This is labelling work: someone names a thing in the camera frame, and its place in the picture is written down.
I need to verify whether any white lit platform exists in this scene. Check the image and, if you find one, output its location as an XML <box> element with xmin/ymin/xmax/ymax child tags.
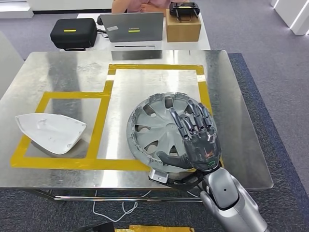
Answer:
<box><xmin>0</xmin><ymin>0</ymin><xmax>34</xmax><ymax>19</ymax></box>
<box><xmin>270</xmin><ymin>0</ymin><xmax>309</xmax><ymax>36</ymax></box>

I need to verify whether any steel workbench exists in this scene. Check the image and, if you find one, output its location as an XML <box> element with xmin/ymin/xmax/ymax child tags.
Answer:
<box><xmin>0</xmin><ymin>49</ymin><xmax>274</xmax><ymax>203</ymax></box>

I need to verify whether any grey plastic wheel cover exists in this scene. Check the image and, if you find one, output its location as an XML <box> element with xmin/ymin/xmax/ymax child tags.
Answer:
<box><xmin>126</xmin><ymin>92</ymin><xmax>218</xmax><ymax>174</ymax></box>

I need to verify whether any black camera bracket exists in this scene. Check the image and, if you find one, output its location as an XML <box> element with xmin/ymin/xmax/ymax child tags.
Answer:
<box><xmin>167</xmin><ymin>171</ymin><xmax>204</xmax><ymax>193</ymax></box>

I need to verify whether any grey laptop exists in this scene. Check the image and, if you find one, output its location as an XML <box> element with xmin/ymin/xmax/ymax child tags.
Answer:
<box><xmin>99</xmin><ymin>12</ymin><xmax>165</xmax><ymax>52</ymax></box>

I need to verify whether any white floor cable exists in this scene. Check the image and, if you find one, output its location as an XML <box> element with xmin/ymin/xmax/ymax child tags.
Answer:
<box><xmin>93</xmin><ymin>190</ymin><xmax>151</xmax><ymax>222</ymax></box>

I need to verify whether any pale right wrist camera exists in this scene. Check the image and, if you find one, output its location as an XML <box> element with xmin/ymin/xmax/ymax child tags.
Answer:
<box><xmin>148</xmin><ymin>169</ymin><xmax>169</xmax><ymax>184</ymax></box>

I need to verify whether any person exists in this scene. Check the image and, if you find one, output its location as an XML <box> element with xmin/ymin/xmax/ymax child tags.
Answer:
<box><xmin>111</xmin><ymin>0</ymin><xmax>191</xmax><ymax>14</ymax></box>

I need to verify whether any black handheld controller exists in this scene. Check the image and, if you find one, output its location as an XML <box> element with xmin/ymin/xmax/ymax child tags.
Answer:
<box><xmin>169</xmin><ymin>1</ymin><xmax>200</xmax><ymax>22</ymax></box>

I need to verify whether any white plastic shell part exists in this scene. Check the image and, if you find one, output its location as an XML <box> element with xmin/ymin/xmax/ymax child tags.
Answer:
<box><xmin>15</xmin><ymin>113</ymin><xmax>87</xmax><ymax>156</ymax></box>

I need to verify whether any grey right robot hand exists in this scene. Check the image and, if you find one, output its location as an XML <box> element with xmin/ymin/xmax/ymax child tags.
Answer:
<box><xmin>157</xmin><ymin>100</ymin><xmax>222</xmax><ymax>173</ymax></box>

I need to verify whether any brown cardboard box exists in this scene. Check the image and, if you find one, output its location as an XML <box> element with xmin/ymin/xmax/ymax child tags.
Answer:
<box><xmin>166</xmin><ymin>8</ymin><xmax>202</xmax><ymax>43</ymax></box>

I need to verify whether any yellow floor tape line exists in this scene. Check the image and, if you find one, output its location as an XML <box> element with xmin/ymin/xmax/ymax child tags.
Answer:
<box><xmin>115</xmin><ymin>225</ymin><xmax>195</xmax><ymax>232</ymax></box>

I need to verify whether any black zip case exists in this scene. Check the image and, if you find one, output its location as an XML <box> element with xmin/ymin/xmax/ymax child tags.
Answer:
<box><xmin>50</xmin><ymin>17</ymin><xmax>98</xmax><ymax>52</ymax></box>

